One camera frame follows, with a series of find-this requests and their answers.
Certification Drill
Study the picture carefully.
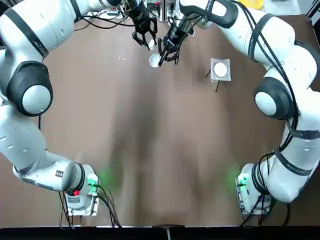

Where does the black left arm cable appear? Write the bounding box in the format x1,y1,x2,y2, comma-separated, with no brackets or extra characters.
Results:
58,183,122,229

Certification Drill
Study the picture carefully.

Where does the white power strip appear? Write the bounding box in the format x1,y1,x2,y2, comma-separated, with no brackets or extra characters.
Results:
106,6,120,17

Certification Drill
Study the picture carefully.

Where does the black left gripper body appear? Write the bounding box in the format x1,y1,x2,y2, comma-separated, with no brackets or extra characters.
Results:
125,0,152,31

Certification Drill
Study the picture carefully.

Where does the black desk cable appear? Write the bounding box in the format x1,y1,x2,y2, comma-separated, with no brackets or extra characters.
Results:
74,14,136,32

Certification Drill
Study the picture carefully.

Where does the small white crucible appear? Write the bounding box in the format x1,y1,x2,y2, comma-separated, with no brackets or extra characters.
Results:
149,53,162,68

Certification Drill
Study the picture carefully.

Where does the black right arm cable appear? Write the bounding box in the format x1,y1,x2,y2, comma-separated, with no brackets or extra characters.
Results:
234,0,305,227

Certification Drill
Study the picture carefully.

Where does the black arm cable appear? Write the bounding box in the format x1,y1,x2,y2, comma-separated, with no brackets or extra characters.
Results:
58,183,122,229
234,0,305,227

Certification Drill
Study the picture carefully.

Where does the black metal tripod stand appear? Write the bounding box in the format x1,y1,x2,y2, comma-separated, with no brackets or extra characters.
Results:
205,70,221,93

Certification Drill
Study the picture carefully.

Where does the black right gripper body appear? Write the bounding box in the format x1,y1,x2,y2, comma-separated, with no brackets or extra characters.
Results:
162,21,195,51

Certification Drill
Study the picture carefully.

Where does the aluminium frame post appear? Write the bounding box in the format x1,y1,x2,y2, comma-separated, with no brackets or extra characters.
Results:
159,0,169,23

